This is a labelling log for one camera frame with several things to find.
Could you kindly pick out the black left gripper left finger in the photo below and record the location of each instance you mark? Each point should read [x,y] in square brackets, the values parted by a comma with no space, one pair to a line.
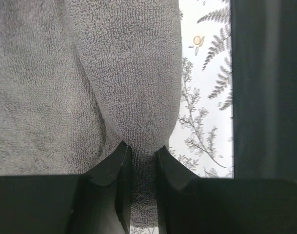
[96,202]

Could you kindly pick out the floral patterned table mat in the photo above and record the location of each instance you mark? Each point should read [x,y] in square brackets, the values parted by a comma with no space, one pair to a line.
[203,136]

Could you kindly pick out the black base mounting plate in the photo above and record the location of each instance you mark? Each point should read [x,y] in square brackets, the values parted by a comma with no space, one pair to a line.
[264,56]

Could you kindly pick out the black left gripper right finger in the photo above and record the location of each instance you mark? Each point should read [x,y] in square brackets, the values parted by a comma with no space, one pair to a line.
[189,204]

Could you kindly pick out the grey terry towel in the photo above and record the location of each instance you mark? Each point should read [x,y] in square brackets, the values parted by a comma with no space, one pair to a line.
[78,77]

